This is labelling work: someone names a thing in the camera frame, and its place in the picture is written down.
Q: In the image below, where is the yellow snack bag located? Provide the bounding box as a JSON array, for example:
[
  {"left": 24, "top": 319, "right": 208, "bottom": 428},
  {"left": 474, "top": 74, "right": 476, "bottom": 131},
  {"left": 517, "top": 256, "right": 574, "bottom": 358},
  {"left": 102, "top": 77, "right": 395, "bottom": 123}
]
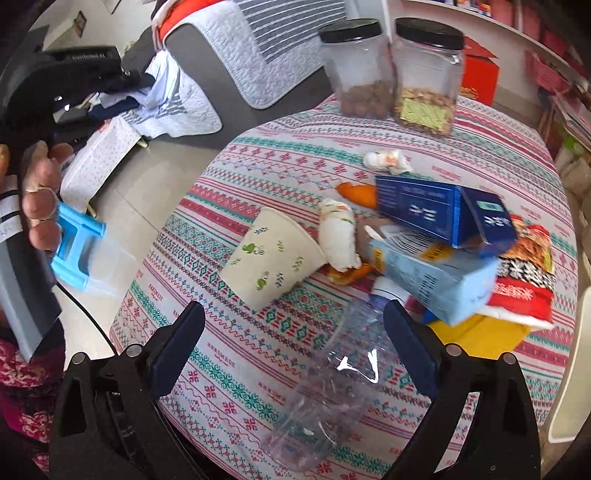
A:
[{"left": 429, "top": 315, "right": 531, "bottom": 360}]

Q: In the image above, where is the light blue carton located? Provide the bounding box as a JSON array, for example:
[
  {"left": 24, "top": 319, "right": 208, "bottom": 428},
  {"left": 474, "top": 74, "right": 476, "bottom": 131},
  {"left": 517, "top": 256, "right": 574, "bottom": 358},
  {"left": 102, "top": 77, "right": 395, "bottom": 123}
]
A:
[{"left": 356, "top": 218, "right": 499, "bottom": 326}]

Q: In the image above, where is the clear plastic bottle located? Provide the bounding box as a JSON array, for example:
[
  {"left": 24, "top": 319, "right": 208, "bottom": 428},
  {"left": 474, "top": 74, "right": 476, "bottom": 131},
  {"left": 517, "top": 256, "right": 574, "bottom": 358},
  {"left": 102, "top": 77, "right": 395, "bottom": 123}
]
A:
[{"left": 262, "top": 276, "right": 410, "bottom": 472}]

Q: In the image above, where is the red instant noodle cup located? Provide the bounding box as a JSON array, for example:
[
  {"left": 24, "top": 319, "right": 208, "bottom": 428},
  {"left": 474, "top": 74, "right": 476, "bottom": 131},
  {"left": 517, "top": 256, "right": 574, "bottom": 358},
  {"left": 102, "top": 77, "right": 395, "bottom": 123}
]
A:
[{"left": 479, "top": 214, "right": 556, "bottom": 330}]

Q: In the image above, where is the orange peel piece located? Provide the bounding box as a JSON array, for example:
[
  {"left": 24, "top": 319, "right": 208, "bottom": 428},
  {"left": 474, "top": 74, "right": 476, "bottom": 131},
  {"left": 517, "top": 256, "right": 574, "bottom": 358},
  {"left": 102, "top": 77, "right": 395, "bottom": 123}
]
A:
[
  {"left": 321, "top": 263, "right": 374, "bottom": 286},
  {"left": 335, "top": 182, "right": 378, "bottom": 210}
]

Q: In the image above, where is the dark blue cardboard box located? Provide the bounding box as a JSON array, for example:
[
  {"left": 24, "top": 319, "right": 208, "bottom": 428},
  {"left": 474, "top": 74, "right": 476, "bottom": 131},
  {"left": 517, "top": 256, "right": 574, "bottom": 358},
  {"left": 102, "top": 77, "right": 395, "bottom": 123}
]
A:
[{"left": 376, "top": 175, "right": 518, "bottom": 258}]

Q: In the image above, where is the floral paper cup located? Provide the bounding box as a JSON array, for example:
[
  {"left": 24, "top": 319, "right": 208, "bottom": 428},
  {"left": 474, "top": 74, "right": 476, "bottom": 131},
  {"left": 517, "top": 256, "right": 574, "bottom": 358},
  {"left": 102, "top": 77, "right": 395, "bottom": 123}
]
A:
[{"left": 219, "top": 207, "right": 327, "bottom": 311}]

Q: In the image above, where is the white tissue wad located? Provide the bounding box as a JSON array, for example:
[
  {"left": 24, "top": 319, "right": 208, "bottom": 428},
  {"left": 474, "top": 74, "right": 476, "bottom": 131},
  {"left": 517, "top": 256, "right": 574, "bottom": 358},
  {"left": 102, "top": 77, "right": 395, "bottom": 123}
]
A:
[{"left": 318, "top": 198, "right": 362, "bottom": 272}]

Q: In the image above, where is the white tissue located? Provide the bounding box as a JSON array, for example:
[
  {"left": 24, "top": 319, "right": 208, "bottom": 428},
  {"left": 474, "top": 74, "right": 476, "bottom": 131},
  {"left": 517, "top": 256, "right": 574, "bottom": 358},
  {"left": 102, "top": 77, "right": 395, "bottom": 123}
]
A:
[{"left": 363, "top": 149, "right": 414, "bottom": 176}]

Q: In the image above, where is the person's left hand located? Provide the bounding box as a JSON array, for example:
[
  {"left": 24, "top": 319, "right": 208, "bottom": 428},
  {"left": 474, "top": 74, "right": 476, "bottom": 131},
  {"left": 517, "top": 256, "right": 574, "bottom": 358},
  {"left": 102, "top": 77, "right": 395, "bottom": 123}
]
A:
[{"left": 22, "top": 141, "right": 73, "bottom": 253}]

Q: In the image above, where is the patterned striped tablecloth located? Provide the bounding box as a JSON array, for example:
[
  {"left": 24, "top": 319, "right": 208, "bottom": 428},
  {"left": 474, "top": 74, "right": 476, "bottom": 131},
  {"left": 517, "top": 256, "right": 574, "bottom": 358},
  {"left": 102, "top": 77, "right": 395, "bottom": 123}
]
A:
[{"left": 111, "top": 99, "right": 578, "bottom": 479}]

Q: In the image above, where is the light blue plastic stool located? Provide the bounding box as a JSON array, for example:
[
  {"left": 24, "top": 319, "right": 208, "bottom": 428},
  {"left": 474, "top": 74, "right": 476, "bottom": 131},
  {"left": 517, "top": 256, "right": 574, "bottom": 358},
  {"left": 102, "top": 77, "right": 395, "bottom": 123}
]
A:
[{"left": 51, "top": 202, "right": 106, "bottom": 291}]

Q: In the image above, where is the grey sofa with quilt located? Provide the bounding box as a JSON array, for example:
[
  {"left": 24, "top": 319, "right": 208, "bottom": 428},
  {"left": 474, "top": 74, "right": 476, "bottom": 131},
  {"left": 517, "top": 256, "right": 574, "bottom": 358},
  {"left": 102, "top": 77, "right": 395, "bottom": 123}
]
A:
[{"left": 91, "top": 1, "right": 332, "bottom": 148}]

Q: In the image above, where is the striped grey cushion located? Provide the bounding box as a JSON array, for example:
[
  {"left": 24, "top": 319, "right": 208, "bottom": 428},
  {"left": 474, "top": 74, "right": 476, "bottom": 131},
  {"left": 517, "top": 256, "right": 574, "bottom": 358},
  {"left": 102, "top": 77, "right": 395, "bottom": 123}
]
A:
[{"left": 235, "top": 0, "right": 346, "bottom": 62}]

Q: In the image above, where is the plastic jar with dark snacks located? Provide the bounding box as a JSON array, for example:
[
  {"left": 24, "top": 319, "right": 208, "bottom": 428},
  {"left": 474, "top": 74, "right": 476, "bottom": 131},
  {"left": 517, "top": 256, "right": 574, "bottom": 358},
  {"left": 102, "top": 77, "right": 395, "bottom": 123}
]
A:
[{"left": 318, "top": 18, "right": 396, "bottom": 119}]

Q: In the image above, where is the red cardboard box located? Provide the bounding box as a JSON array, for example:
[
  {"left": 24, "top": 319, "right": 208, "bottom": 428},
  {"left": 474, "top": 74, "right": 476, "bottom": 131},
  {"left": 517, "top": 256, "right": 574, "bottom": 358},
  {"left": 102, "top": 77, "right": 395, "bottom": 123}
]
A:
[{"left": 460, "top": 36, "right": 500, "bottom": 106}]

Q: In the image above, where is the plastic jar with yellow label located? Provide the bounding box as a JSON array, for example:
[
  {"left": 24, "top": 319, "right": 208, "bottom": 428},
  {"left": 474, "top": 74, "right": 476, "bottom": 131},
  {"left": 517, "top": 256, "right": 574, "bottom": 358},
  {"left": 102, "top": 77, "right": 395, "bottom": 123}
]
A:
[{"left": 392, "top": 17, "right": 465, "bottom": 136}]

